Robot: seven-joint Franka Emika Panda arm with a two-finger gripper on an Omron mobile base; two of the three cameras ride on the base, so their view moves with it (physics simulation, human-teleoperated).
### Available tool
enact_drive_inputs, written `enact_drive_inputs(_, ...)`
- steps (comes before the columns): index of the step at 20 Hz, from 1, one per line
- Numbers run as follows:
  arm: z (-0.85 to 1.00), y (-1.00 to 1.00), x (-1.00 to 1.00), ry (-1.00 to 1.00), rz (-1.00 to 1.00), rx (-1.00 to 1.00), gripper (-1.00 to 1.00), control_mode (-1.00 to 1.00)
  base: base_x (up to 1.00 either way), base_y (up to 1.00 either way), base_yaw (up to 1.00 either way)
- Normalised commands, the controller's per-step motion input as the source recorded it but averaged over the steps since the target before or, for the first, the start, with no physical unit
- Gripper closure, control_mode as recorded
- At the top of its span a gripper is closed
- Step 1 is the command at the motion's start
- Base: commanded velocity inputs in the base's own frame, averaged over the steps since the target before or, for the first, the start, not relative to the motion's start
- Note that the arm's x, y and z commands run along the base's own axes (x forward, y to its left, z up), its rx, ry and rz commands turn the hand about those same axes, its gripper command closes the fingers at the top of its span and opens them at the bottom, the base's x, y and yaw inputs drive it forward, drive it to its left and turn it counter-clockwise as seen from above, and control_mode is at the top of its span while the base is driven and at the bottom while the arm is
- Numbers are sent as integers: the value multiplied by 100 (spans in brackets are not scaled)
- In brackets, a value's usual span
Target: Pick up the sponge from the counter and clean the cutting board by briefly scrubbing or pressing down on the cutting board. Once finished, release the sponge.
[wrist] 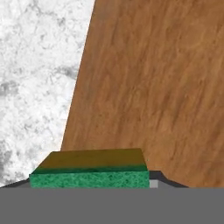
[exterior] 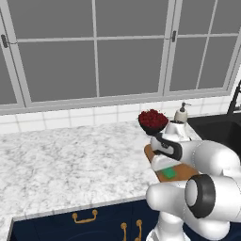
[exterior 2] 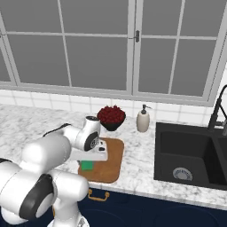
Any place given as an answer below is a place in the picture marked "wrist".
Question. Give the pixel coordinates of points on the brown wooden cutting board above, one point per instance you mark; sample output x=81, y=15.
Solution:
x=151, y=87

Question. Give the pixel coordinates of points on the green and yellow sponge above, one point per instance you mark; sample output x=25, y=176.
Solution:
x=90, y=170

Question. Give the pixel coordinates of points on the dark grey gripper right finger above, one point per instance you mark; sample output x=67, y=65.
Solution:
x=162, y=180

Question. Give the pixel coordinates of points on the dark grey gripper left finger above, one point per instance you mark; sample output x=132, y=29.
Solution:
x=17, y=184

